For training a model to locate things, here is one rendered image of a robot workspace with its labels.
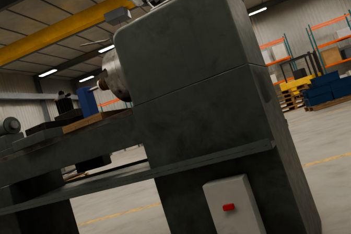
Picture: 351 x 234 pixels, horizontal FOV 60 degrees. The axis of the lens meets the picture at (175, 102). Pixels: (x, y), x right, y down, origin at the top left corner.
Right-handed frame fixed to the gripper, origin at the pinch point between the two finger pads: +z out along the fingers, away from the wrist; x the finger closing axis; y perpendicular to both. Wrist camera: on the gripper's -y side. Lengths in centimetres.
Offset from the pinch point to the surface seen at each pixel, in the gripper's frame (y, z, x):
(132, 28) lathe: -34.0, 6.5, 2.5
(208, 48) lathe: -34, 30, -30
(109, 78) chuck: -27.6, 22.4, 28.3
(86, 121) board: -30, 40, 50
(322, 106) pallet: 657, 121, -45
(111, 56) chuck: -25.1, 11.2, 24.9
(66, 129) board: -30, 40, 66
